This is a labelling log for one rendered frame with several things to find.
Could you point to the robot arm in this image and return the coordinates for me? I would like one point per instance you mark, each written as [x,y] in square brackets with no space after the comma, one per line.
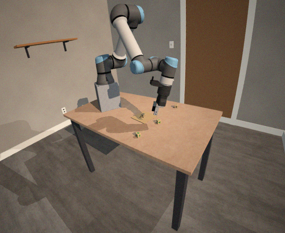
[125,19]

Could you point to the tan flat mat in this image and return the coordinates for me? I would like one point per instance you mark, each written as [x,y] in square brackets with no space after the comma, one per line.
[148,117]

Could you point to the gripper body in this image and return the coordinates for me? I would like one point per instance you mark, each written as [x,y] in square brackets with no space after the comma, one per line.
[164,87]

